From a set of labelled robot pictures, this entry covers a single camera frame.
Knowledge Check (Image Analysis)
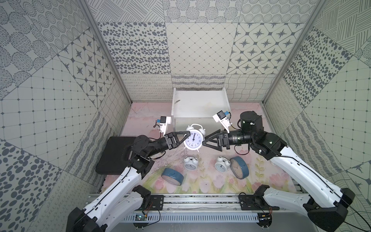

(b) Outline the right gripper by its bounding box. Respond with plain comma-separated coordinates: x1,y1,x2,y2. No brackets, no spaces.
202,129,254,152

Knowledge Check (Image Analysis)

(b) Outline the white twin-bell alarm clock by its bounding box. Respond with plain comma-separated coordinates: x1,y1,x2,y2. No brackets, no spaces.
183,156,199,170
184,123,206,151
214,156,231,173

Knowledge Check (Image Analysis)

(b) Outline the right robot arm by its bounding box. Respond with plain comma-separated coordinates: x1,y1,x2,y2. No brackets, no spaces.
203,111,355,232

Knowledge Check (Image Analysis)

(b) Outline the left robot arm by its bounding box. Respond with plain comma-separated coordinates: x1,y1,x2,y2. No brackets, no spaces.
66,131,191,232

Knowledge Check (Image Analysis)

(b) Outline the white two-tier shelf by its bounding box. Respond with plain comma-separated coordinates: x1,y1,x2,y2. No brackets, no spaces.
171,88,231,135

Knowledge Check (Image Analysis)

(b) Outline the blue round alarm clock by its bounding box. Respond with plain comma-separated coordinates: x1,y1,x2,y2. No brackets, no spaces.
230,157,249,179
161,168,184,186

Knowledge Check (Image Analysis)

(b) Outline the black pad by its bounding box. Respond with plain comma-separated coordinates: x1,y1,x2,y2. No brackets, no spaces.
95,136,136,175

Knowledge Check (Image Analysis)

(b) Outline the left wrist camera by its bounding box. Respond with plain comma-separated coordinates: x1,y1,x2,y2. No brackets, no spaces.
154,116,172,135

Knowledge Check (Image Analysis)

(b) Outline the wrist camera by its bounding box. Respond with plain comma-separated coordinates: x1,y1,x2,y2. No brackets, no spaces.
154,116,172,135
213,110,231,133

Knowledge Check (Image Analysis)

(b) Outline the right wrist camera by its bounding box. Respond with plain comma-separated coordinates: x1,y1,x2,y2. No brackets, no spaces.
213,110,231,133

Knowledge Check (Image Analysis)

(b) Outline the aluminium mounting rail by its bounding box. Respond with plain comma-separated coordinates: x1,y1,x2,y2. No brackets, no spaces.
83,192,319,214

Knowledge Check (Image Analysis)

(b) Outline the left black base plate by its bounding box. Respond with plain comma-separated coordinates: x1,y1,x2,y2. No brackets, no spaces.
139,195,165,211

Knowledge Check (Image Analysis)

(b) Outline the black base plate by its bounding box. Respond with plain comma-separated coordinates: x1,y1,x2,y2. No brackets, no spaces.
139,195,165,211
238,193,280,211

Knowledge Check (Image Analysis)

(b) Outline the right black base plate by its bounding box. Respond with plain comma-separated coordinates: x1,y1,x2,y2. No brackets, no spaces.
238,193,280,211

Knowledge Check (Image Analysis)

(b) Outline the perforated cable duct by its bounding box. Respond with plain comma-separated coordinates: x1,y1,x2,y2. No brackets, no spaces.
121,213,259,223

